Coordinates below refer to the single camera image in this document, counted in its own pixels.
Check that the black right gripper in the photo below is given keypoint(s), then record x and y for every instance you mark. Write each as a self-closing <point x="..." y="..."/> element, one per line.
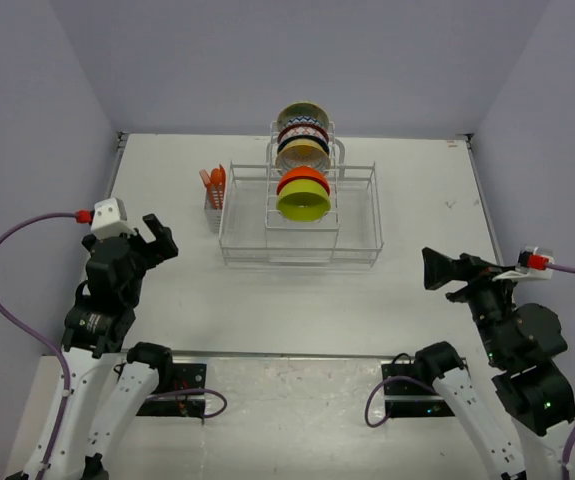
<point x="438" y="267"/>

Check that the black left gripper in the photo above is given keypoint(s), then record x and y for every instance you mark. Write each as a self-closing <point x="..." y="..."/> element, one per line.
<point x="156" y="250"/>

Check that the lime green bowl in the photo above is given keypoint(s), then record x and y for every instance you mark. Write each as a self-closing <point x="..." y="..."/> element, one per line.
<point x="303" y="200"/>

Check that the orange bowl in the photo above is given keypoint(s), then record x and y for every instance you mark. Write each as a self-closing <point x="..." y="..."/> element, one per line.
<point x="297" y="173"/>

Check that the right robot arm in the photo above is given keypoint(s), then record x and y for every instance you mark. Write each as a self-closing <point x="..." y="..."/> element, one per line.
<point x="521" y="342"/>

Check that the white cutlery caddy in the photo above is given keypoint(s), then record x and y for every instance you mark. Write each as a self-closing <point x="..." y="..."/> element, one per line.
<point x="213" y="217"/>

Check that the orange plastic fork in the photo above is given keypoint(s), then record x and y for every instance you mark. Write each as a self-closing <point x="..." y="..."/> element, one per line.
<point x="206" y="179"/>

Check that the orange plastic spoon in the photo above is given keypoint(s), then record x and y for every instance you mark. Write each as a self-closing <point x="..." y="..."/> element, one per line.
<point x="214" y="180"/>

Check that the orange plastic knife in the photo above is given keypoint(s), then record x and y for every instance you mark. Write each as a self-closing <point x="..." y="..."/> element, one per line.
<point x="221" y="184"/>

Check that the yellow patterned bowl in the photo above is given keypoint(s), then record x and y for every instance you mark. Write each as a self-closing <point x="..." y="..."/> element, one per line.
<point x="302" y="152"/>

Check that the red rimmed patterned bowl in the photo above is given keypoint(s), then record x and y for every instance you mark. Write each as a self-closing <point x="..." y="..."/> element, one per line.
<point x="303" y="131"/>

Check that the blue zigzag patterned bowl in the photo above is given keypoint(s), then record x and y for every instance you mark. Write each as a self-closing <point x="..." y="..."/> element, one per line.
<point x="301" y="112"/>

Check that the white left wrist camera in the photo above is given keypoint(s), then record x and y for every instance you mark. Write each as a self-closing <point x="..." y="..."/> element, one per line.
<point x="110" y="219"/>

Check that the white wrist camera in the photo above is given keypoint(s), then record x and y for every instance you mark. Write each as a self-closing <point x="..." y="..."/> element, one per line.
<point x="532" y="265"/>
<point x="110" y="219"/>

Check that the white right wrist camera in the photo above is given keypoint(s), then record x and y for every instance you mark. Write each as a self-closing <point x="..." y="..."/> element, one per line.
<point x="532" y="265"/>

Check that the white wire dish rack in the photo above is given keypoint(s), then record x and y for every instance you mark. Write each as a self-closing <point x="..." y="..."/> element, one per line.
<point x="254" y="232"/>

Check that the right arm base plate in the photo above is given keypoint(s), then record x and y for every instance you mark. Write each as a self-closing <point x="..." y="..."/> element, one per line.
<point x="404" y="399"/>

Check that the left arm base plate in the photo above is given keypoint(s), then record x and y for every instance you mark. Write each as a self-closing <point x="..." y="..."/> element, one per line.
<point x="184" y="376"/>

